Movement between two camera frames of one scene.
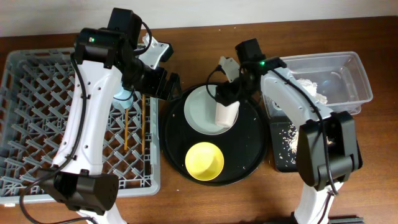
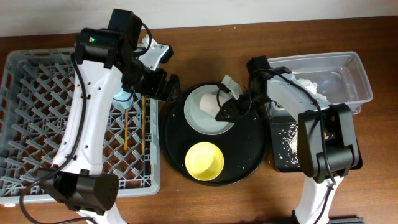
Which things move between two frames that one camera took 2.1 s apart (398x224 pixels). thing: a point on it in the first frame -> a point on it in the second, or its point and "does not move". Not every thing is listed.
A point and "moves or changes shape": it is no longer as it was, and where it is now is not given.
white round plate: x=199 y=111 does not move
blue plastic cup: x=123 y=94 does not move
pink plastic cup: x=226 y=115 moves or changes shape
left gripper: x=162 y=86 does not move
